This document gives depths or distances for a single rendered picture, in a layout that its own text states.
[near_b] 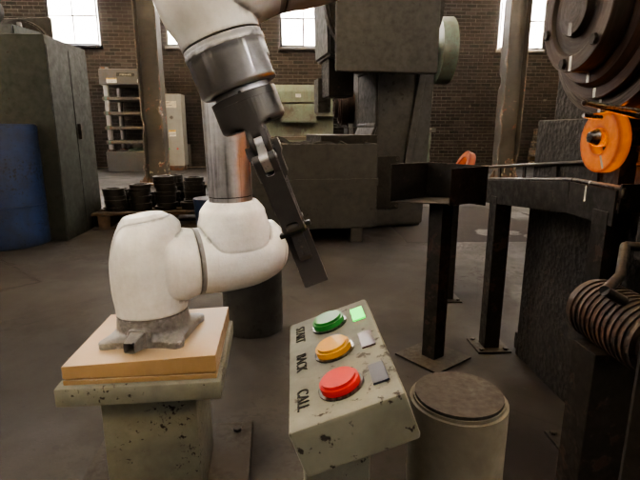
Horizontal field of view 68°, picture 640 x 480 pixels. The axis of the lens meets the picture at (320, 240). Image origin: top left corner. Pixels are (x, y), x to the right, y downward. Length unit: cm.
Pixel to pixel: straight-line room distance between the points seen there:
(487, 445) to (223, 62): 51
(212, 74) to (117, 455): 90
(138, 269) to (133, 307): 8
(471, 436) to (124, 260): 74
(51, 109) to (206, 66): 360
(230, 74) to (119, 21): 1144
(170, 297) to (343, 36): 299
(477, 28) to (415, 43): 819
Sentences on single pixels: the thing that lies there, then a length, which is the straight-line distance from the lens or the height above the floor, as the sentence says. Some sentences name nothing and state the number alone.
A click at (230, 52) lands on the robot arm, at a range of 53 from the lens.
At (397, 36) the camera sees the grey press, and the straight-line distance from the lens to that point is 392.
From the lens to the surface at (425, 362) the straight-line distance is 185.
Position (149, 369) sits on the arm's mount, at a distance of 104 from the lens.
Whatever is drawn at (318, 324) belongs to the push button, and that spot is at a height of 61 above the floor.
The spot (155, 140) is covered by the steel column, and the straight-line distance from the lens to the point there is 795.
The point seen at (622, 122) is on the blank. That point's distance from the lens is 135.
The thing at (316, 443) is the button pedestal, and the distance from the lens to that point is 46.
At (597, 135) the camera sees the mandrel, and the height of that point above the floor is 83.
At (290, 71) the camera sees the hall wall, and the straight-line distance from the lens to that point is 1124.
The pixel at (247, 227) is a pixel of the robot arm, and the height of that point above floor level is 63.
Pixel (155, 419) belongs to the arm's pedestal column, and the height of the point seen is 23.
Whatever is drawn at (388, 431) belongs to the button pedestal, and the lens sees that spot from 46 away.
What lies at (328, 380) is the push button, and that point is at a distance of 48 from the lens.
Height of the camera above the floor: 84
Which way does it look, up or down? 13 degrees down
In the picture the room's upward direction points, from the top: straight up
